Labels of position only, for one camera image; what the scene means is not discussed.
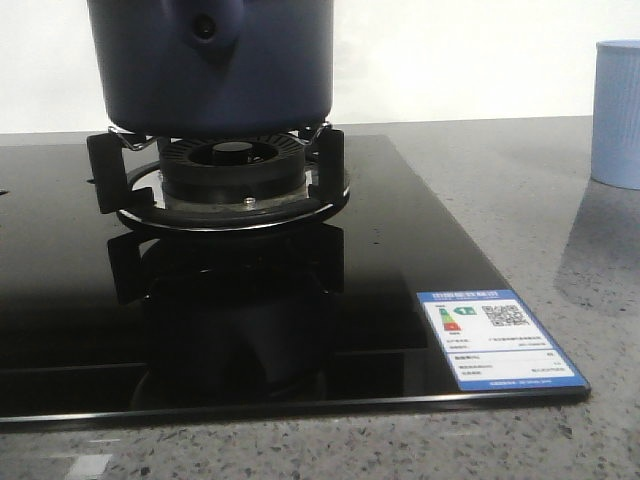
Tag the light blue ribbed cup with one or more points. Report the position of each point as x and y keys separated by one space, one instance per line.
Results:
x=615 y=132

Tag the black metal pot support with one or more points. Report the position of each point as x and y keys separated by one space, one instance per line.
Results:
x=129 y=182

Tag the dark blue cooking pot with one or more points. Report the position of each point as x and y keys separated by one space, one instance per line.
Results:
x=206 y=68

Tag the black gas burner head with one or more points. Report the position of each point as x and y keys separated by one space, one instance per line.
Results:
x=228 y=170

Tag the blue white energy label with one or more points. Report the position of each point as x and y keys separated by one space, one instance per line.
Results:
x=493 y=342

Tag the black glass gas stove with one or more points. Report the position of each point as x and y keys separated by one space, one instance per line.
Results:
x=102 y=326

